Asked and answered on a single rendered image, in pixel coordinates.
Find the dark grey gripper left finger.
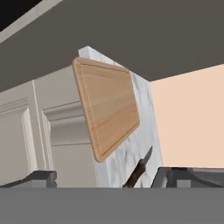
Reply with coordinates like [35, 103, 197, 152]
[0, 170, 58, 189]

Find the brown handled knife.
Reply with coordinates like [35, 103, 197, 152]
[122, 145, 154, 189]

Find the beige cabinet door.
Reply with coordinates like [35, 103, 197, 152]
[0, 81, 55, 186]

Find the wooden cutting board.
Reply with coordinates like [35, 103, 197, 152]
[72, 57, 141, 164]

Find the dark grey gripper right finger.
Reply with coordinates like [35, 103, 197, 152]
[150, 166, 224, 189]

